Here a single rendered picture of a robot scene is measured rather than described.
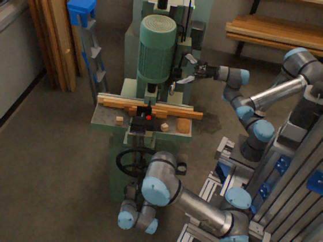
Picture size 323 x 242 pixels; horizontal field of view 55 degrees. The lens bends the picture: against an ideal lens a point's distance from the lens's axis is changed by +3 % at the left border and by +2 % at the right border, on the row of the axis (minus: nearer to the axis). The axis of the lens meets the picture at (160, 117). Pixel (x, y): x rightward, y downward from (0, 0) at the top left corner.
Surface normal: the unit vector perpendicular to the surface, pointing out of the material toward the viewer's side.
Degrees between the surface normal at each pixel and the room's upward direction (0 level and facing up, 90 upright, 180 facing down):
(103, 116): 0
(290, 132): 90
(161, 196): 87
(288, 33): 0
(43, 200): 0
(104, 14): 90
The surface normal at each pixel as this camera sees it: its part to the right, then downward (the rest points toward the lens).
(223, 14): -0.22, 0.69
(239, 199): 0.14, -0.77
